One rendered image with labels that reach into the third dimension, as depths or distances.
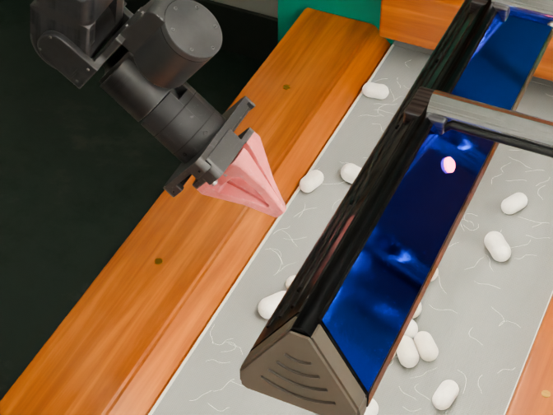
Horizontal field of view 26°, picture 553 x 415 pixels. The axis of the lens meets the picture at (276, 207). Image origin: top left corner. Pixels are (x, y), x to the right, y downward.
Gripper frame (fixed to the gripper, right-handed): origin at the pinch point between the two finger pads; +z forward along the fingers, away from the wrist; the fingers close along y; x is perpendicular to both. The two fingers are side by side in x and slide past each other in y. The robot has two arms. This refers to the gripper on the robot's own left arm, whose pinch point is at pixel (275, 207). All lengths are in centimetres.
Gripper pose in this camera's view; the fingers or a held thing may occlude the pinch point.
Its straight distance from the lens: 112.1
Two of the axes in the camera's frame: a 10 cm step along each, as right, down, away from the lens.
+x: -5.6, 3.9, 7.3
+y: 4.1, -6.3, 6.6
